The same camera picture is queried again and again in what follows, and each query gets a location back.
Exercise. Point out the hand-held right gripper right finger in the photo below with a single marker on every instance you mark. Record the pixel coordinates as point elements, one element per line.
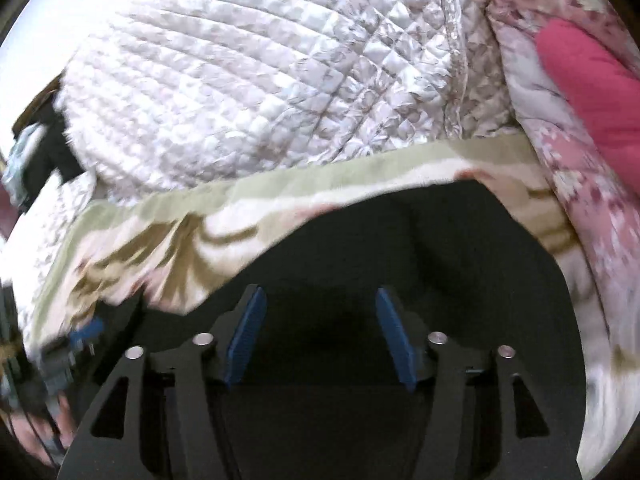
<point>397,337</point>

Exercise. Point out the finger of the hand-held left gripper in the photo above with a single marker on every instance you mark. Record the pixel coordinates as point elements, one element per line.
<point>86,334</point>

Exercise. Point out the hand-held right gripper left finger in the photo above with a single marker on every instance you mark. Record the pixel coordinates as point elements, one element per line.
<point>246,332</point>

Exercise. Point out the black pants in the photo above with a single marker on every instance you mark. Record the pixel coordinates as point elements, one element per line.
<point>350,255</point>

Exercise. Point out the cream floral fleece blanket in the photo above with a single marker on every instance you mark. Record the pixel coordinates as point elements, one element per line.
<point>200,240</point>

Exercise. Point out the dark cloth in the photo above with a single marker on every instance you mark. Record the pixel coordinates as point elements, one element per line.
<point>47,160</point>

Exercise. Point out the pink floral comforter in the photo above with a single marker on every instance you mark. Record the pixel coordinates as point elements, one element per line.
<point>585,220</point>

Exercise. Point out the white quilted bedspread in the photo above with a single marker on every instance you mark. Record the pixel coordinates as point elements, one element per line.
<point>250,85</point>

